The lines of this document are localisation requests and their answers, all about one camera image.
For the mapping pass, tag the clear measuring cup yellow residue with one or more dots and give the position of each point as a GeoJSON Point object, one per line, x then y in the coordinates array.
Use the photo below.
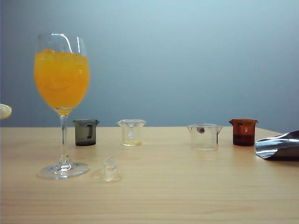
{"type": "Point", "coordinates": [132, 134]}

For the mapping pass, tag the clear measuring cup brown spot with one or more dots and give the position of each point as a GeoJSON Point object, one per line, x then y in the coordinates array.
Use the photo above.
{"type": "Point", "coordinates": [204, 141]}

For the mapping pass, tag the dark grey measuring cup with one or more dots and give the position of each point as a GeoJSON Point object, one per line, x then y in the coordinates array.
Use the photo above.
{"type": "Point", "coordinates": [85, 136]}

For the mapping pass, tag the small clear ice cube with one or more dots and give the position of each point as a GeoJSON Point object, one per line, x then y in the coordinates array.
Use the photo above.
{"type": "Point", "coordinates": [111, 171]}

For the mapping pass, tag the stemmed wine glass with juice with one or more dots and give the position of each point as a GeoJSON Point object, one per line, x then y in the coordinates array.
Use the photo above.
{"type": "Point", "coordinates": [61, 81]}

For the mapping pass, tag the yellow lemon slice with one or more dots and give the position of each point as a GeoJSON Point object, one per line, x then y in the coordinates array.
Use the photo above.
{"type": "Point", "coordinates": [4, 112]}

